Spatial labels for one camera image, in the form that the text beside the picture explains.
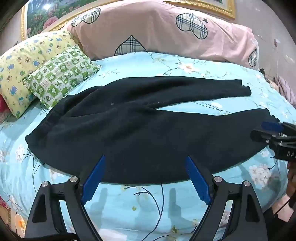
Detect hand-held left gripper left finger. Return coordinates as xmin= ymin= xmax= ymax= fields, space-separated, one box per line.
xmin=24 ymin=155 xmax=107 ymax=241

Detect pink pillow with plaid hearts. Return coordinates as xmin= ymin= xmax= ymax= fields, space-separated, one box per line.
xmin=63 ymin=0 xmax=260 ymax=71

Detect person's right hand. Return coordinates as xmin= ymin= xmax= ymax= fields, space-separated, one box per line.
xmin=286 ymin=161 xmax=296 ymax=198

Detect red cloth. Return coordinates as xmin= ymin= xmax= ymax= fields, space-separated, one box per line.
xmin=0 ymin=95 xmax=10 ymax=116

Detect green checked pillow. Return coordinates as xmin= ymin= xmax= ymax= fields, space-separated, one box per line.
xmin=23 ymin=44 xmax=102 ymax=110

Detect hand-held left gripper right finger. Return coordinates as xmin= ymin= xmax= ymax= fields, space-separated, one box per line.
xmin=185 ymin=155 xmax=269 ymax=241

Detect blue floral bedsheet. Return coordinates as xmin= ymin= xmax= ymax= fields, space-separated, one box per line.
xmin=0 ymin=51 xmax=296 ymax=241

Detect striped cloth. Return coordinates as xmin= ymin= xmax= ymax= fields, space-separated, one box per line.
xmin=274 ymin=75 xmax=296 ymax=106

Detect gold framed landscape painting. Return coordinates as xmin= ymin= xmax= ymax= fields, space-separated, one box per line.
xmin=21 ymin=0 xmax=236 ymax=41

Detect yellow cartoon print pillow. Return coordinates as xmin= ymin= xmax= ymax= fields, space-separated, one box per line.
xmin=0 ymin=30 xmax=80 ymax=120

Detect person's right forearm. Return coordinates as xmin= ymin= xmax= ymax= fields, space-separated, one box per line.
xmin=264 ymin=204 xmax=296 ymax=241

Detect black pants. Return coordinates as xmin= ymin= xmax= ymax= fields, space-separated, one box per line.
xmin=25 ymin=77 xmax=281 ymax=184

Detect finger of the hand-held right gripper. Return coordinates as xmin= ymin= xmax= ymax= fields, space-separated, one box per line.
xmin=251 ymin=129 xmax=277 ymax=143
xmin=261 ymin=121 xmax=284 ymax=133

